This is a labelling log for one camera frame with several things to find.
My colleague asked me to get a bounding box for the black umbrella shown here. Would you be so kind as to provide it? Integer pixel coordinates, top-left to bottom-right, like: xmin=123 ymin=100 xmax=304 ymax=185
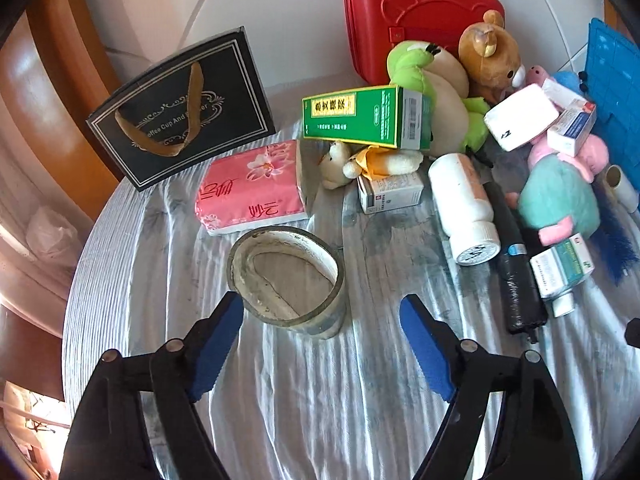
xmin=483 ymin=181 xmax=548 ymax=344

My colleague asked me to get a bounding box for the white pill bottle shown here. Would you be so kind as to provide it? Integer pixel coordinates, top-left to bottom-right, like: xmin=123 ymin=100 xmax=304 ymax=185
xmin=427 ymin=153 xmax=501 ymax=266

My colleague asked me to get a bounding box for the teal white medicine box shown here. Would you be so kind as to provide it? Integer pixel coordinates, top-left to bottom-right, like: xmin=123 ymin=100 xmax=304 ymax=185
xmin=529 ymin=233 xmax=594 ymax=300

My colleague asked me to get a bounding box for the blue bottle brush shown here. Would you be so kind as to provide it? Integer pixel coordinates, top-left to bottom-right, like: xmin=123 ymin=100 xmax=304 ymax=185
xmin=591 ymin=181 xmax=639 ymax=285

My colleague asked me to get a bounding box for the white paper tube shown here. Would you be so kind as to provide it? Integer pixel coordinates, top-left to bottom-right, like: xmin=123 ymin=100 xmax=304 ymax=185
xmin=604 ymin=165 xmax=639 ymax=214

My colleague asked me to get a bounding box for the pink pig plush teal dress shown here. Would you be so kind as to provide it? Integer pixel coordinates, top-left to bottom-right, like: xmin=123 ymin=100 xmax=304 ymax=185
xmin=506 ymin=134 xmax=610 ymax=246

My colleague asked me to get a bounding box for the bed sheet striped blue white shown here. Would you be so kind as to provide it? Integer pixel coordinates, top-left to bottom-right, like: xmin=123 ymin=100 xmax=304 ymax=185
xmin=62 ymin=164 xmax=639 ymax=479

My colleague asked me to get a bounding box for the long white blue medicine box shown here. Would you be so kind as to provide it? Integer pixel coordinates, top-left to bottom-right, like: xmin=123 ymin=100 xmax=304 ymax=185
xmin=547 ymin=99 xmax=597 ymax=157

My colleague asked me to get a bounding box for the white plastic bag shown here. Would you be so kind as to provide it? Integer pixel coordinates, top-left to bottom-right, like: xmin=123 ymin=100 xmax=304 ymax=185
xmin=26 ymin=206 xmax=82 ymax=269

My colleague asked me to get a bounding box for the clear tape roll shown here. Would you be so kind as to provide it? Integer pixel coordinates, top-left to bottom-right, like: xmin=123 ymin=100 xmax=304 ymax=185
xmin=227 ymin=226 xmax=347 ymax=339

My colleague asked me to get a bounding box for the pink white tissue box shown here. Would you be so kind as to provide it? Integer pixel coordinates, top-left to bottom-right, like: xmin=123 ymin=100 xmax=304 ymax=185
xmin=484 ymin=84 xmax=560 ymax=152

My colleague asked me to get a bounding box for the blue plastic crate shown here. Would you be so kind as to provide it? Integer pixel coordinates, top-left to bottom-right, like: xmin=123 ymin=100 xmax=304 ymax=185
xmin=585 ymin=18 xmax=640 ymax=188

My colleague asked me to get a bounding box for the green frog plush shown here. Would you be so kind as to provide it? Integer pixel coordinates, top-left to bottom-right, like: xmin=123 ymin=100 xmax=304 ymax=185
xmin=386 ymin=40 xmax=489 ymax=157

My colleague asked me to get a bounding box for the pink pig plush blue shirt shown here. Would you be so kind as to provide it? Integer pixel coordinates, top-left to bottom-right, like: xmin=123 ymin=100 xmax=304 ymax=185
xmin=525 ymin=65 xmax=588 ymax=98

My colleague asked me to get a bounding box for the small white grey box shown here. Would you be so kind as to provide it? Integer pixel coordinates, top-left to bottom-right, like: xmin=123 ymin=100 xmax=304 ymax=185
xmin=356 ymin=172 xmax=424 ymax=214

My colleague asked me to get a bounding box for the pink tissue pack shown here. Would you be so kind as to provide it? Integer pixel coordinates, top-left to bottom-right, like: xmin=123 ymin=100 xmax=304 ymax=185
xmin=194 ymin=140 xmax=308 ymax=236

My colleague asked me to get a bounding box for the brown teddy bear plush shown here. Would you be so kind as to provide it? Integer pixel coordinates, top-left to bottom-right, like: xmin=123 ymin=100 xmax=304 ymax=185
xmin=458 ymin=10 xmax=526 ymax=105

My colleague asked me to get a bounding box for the green medicine box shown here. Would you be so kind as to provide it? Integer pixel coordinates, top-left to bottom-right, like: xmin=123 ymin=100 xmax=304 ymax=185
xmin=302 ymin=84 xmax=433 ymax=151

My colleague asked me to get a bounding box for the black gift box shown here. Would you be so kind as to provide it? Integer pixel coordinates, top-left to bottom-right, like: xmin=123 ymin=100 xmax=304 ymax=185
xmin=87 ymin=27 xmax=274 ymax=191

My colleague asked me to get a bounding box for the red hard-shell case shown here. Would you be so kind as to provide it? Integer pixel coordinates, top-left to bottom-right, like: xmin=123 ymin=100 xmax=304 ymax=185
xmin=344 ymin=0 xmax=504 ymax=86

